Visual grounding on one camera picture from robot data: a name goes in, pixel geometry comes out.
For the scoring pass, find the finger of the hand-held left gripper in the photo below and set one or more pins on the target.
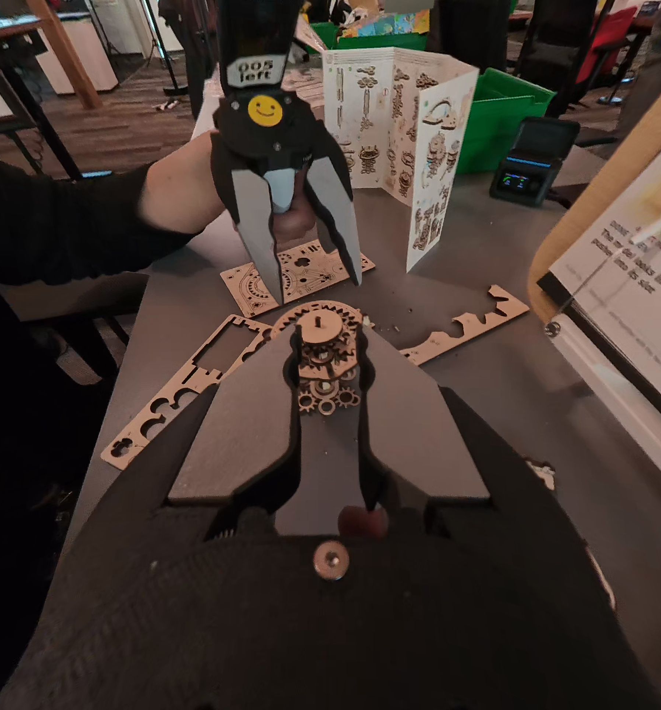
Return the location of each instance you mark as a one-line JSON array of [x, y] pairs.
[[333, 205], [255, 222]]

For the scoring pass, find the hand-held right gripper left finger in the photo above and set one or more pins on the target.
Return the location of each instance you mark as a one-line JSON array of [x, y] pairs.
[[236, 438]]

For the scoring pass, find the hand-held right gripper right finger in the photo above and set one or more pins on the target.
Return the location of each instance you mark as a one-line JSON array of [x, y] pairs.
[[425, 438]]

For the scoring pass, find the round wooden gear model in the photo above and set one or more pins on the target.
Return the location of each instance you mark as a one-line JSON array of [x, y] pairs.
[[322, 327]]

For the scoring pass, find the person's left hand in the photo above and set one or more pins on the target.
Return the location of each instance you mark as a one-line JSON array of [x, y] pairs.
[[186, 188]]

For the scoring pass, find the person's right hand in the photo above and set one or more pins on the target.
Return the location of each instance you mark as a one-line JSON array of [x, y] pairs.
[[361, 524]]

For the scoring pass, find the wooden sheet with engraved gears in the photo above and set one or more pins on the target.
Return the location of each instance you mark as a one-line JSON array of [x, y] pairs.
[[308, 266]]

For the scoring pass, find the punched wooden sheet round cutouts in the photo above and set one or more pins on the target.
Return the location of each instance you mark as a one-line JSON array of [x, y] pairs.
[[194, 380]]

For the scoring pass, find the folded assembly leaflet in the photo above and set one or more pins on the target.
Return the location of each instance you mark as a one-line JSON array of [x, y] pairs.
[[375, 111]]

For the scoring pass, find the long wavy wooden sheet strip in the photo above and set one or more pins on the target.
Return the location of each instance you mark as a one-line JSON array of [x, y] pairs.
[[474, 327]]

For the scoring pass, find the green plastic bin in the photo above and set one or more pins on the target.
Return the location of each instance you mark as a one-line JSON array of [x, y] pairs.
[[380, 41], [502, 127]]

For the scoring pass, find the white cabinet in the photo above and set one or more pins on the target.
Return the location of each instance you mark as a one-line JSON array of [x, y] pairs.
[[95, 55]]

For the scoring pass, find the black device with screen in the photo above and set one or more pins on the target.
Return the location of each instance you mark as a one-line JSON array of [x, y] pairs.
[[547, 144]]

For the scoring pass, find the instruction sheet on stand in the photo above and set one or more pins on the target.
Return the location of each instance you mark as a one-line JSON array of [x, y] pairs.
[[585, 211]]

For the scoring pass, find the black office chair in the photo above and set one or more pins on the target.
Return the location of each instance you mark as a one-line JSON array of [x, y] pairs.
[[552, 61]]

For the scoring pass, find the white printed instruction sheet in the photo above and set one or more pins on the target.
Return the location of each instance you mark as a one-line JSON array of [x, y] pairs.
[[641, 277]]

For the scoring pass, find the red chair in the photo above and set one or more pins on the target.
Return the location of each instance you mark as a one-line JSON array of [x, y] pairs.
[[613, 39]]

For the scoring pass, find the wooden post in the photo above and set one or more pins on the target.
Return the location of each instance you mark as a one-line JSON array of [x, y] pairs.
[[64, 55]]

